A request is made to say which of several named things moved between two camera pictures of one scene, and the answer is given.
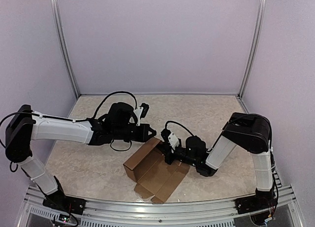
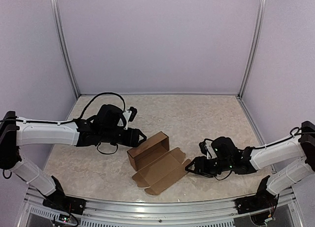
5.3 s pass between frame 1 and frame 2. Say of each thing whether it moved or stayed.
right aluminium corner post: stayed
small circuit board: stayed
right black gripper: moved
